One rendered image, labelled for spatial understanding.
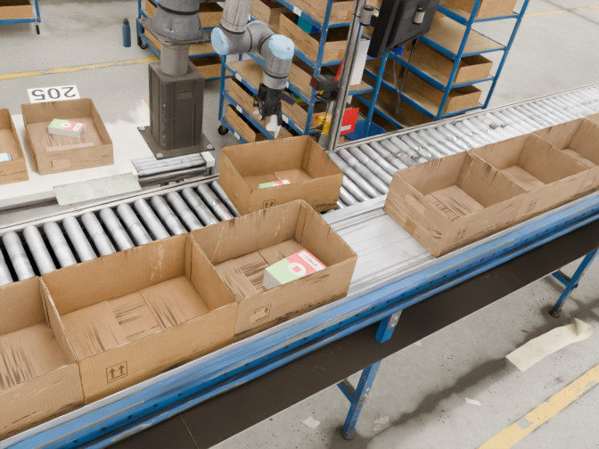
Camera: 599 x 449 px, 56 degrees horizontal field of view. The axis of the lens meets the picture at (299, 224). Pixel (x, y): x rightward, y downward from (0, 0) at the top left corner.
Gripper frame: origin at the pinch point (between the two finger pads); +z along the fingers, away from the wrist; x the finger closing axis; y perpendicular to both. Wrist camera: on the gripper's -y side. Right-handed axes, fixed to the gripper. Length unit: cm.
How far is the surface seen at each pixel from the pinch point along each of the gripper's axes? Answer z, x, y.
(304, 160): 18.4, 4.4, -18.5
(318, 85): -7.2, -10.9, -29.2
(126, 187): 25, -11, 54
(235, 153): 10.6, -0.8, 13.1
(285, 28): 10, -86, -63
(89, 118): 30, -63, 50
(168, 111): 7.3, -29.4, 29.1
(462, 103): 45, -37, -175
